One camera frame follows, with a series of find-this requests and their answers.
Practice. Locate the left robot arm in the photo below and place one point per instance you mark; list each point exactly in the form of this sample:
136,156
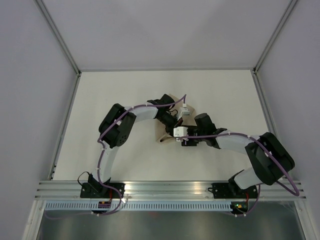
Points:
118,123

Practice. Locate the aluminium frame post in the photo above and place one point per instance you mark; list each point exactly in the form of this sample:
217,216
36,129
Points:
57,35
275,34

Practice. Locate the aluminium front rail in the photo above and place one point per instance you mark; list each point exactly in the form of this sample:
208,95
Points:
160,191

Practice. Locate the left aluminium frame post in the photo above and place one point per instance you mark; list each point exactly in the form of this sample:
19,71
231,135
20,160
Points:
57,35

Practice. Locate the white slotted cable duct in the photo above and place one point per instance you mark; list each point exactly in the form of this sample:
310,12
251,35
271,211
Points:
224,206

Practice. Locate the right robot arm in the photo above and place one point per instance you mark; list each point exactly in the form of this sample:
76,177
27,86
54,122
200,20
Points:
269,160

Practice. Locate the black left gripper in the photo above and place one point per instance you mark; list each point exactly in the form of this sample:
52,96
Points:
177,122

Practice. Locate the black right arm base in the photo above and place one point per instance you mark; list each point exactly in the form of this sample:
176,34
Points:
226,190

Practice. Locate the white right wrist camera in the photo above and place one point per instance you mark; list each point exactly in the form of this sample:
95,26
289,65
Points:
180,133

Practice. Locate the beige cloth napkin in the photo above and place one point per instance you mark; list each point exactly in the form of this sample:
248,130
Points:
162,136

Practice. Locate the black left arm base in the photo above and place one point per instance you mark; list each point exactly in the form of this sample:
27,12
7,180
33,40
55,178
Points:
100,192

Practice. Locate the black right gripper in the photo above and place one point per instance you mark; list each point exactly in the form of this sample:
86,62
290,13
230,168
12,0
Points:
190,143

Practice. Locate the right aluminium frame post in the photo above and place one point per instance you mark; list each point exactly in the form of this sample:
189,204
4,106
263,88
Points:
275,34

